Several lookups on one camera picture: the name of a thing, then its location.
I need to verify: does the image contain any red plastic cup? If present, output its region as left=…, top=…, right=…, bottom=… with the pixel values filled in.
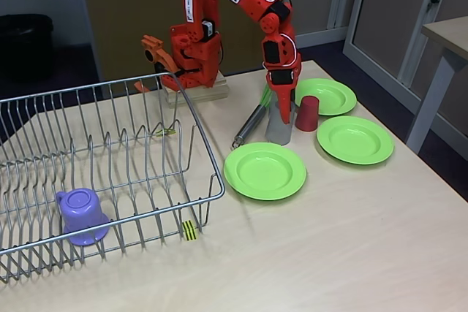
left=295, top=95, right=320, bottom=132

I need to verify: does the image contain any translucent grey plastic cup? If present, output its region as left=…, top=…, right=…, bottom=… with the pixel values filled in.
left=265, top=101, right=295, bottom=145

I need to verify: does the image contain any green whisk with steel handle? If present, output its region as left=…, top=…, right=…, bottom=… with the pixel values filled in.
left=233, top=83, right=275, bottom=149

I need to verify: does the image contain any purple plastic mug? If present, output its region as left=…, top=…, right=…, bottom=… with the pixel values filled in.
left=54, top=188, right=110, bottom=247

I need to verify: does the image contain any green plastic plate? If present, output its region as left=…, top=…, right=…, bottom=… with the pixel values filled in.
left=223, top=142, right=307, bottom=202
left=316, top=115, right=395, bottom=166
left=293, top=77, right=358, bottom=116

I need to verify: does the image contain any wooden base block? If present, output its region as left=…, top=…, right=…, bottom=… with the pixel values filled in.
left=163, top=70, right=230, bottom=108

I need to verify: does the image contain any grey sliding door cabinet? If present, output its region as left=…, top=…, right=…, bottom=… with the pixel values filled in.
left=342, top=0, right=468, bottom=134

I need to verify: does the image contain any light orange table clamp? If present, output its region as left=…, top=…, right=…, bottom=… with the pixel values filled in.
left=132, top=34, right=184, bottom=94

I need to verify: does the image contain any yellow black striped tape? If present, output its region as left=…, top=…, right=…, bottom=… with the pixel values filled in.
left=181, top=219, right=200, bottom=243

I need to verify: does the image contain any brown pin board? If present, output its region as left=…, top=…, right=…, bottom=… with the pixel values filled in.
left=76, top=0, right=287, bottom=83

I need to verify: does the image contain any beige desk with grey leg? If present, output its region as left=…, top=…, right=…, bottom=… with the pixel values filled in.
left=405, top=15, right=468, bottom=156

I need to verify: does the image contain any black waste bin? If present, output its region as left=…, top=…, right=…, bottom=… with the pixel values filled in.
left=0, top=14, right=55, bottom=83

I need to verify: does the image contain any white servo cable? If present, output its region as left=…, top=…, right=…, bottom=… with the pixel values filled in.
left=233, top=0, right=298, bottom=72

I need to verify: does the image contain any metal wire dish rack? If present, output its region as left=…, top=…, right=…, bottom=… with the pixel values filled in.
left=0, top=70, right=226, bottom=284

